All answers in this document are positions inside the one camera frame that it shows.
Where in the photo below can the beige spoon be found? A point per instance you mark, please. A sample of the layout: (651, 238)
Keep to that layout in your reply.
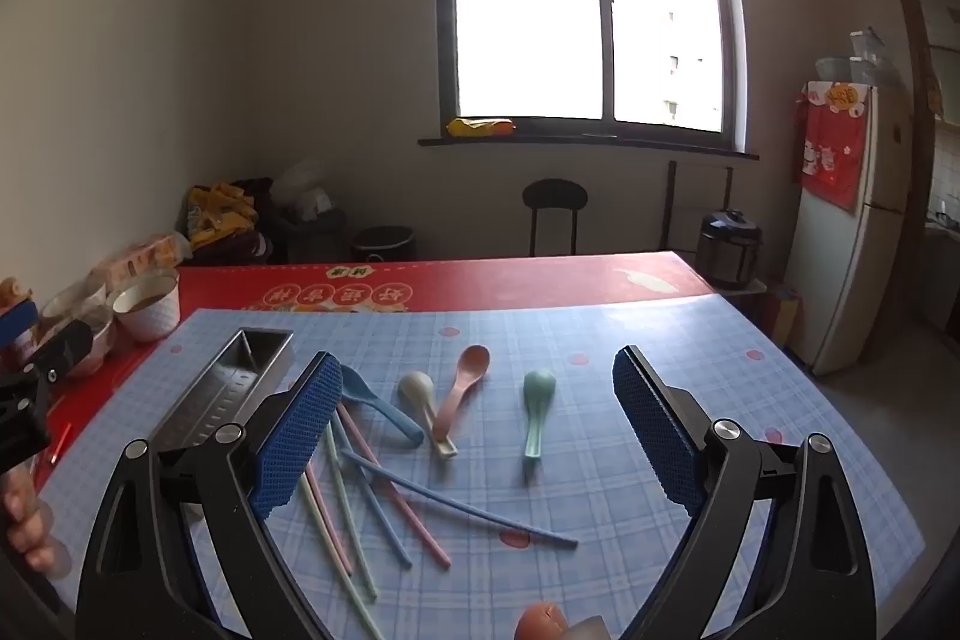
(416, 389)

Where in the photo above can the yellow packet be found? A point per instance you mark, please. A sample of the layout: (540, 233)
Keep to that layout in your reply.
(480, 127)

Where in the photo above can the dark basket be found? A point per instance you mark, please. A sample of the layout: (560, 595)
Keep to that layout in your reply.
(311, 239)

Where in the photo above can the green spoon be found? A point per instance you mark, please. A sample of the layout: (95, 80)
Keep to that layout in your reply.
(538, 392)

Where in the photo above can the clear plastic bag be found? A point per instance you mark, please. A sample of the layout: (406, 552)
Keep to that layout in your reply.
(304, 190)

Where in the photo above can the pink spoon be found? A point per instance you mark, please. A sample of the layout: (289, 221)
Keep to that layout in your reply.
(469, 366)

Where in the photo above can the black round chair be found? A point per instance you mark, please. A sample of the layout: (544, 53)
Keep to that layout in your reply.
(555, 194)

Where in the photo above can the green chopstick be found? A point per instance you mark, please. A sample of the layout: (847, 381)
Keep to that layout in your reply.
(360, 610)
(351, 512)

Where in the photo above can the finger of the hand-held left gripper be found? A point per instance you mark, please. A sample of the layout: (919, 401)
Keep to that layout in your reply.
(64, 347)
(16, 321)

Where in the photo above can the dark window sill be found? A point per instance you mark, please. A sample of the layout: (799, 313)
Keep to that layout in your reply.
(585, 145)

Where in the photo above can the person's left hand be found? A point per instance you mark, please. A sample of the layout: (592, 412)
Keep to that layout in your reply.
(30, 527)

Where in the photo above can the window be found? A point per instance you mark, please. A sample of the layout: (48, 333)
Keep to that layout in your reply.
(525, 10)

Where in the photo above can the white bowl with soup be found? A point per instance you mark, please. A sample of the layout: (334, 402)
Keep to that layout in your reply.
(146, 310)

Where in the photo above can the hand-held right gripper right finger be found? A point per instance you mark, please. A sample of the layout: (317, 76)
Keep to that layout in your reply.
(660, 437)

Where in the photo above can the pile of yellow and dark clothes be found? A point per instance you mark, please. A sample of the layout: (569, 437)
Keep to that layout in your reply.
(217, 212)

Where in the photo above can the small wooden figurine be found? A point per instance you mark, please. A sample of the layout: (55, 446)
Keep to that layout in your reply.
(11, 290)

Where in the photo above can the blue spoon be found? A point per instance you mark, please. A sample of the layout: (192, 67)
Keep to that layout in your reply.
(390, 419)

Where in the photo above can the translucent plastic bowl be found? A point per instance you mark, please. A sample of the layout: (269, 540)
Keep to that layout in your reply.
(832, 70)

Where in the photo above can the clear plastic container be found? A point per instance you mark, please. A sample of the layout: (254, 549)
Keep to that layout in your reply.
(868, 55)

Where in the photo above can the wooden door frame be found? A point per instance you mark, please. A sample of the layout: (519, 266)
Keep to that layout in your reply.
(900, 48)

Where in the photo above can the stainless steel utensil box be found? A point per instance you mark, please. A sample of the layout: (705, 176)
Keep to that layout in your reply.
(225, 370)

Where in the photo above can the orange snack packet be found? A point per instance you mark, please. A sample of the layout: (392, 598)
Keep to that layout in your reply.
(142, 254)

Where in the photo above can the blue plaid mat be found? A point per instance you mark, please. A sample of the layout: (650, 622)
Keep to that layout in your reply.
(600, 535)

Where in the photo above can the white refrigerator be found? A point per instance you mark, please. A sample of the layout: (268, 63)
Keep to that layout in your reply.
(862, 265)

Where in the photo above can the folded dark metal rack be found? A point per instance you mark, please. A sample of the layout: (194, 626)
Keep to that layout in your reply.
(671, 205)

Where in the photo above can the black pressure cooker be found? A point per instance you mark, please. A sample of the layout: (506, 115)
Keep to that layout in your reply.
(727, 250)

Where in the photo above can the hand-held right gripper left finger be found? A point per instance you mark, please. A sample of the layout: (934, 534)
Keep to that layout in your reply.
(292, 437)

